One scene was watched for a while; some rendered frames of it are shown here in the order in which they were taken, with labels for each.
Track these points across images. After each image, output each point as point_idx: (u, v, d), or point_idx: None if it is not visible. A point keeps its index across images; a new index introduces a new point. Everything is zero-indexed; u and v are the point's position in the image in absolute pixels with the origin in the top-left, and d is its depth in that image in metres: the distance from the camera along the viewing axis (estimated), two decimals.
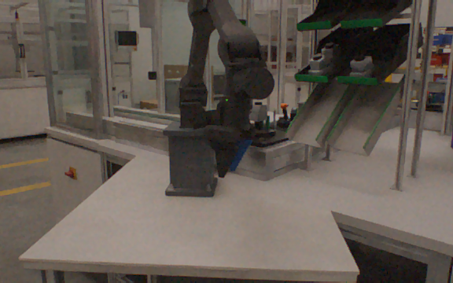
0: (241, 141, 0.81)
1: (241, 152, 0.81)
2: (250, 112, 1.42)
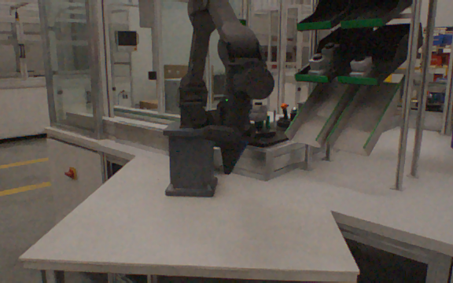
0: None
1: None
2: (250, 112, 1.42)
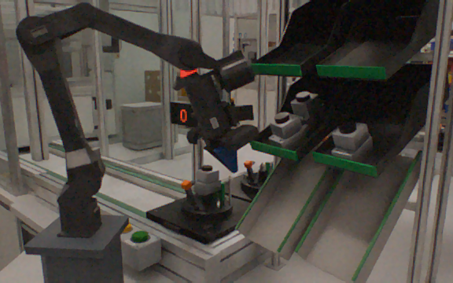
0: (221, 146, 0.75)
1: (222, 157, 0.76)
2: (193, 183, 0.99)
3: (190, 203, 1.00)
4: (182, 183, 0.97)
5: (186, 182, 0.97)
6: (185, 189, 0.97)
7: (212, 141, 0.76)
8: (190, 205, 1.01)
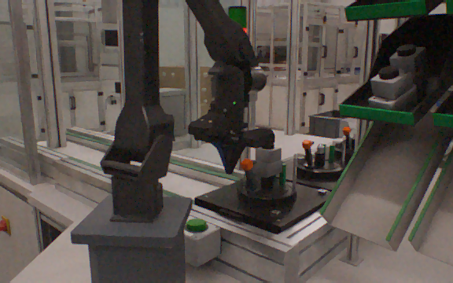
0: None
1: None
2: (254, 163, 0.83)
3: (250, 187, 0.85)
4: (242, 162, 0.82)
5: (247, 162, 0.81)
6: (247, 169, 0.81)
7: None
8: (249, 189, 0.85)
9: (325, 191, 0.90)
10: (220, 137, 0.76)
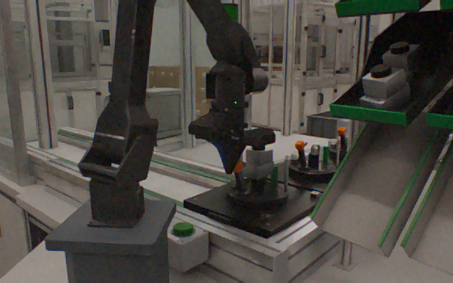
0: (230, 141, 0.78)
1: None
2: (244, 164, 0.81)
3: (240, 189, 0.82)
4: None
5: (237, 163, 0.79)
6: (236, 171, 0.79)
7: None
8: (239, 191, 0.83)
9: (318, 193, 0.88)
10: (221, 137, 0.76)
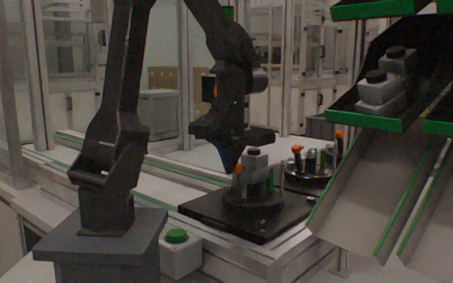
0: (230, 141, 0.78)
1: None
2: (243, 168, 0.81)
3: (235, 194, 0.81)
4: None
5: (237, 164, 0.79)
6: (235, 172, 0.79)
7: None
8: (234, 196, 0.82)
9: (314, 199, 0.87)
10: (220, 137, 0.76)
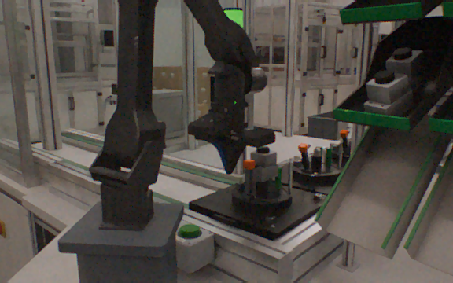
0: None
1: None
2: (255, 166, 0.84)
3: (245, 190, 0.84)
4: (245, 160, 0.83)
5: (251, 160, 0.82)
6: (248, 167, 0.82)
7: None
8: (244, 192, 0.84)
9: (322, 196, 0.89)
10: (220, 137, 0.76)
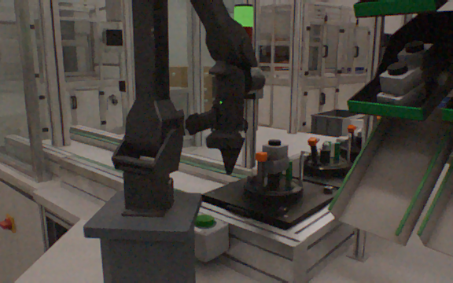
0: None
1: None
2: (267, 158, 0.85)
3: (258, 182, 0.85)
4: (258, 152, 0.84)
5: (263, 152, 0.84)
6: (261, 159, 0.83)
7: None
8: (256, 184, 0.86)
9: (332, 188, 0.91)
10: None
